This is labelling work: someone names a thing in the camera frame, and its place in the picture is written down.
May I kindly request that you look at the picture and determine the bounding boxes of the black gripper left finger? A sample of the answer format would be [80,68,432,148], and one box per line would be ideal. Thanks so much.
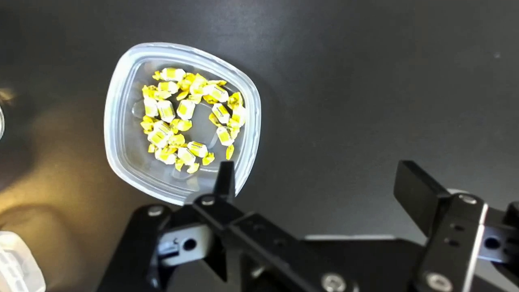
[191,159,246,231]

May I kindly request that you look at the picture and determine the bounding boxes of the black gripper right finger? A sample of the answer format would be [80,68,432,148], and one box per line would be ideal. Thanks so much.
[392,159,489,292]

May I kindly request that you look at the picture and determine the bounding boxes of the yellow candies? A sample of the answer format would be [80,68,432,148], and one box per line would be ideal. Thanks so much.
[137,65,248,177]

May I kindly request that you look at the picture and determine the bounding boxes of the clear plastic container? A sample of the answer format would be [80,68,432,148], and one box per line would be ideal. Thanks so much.
[102,41,264,210]

